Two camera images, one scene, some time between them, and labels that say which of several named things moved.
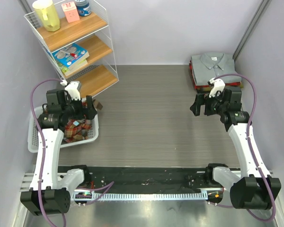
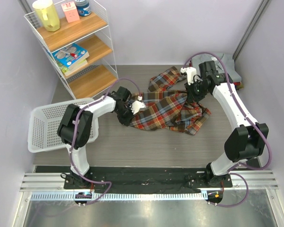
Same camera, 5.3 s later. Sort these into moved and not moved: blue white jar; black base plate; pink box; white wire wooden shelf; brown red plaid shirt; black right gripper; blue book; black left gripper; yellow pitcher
Moved: brown red plaid shirt; black right gripper; black left gripper
Not moved: blue book; black base plate; yellow pitcher; pink box; white wire wooden shelf; blue white jar
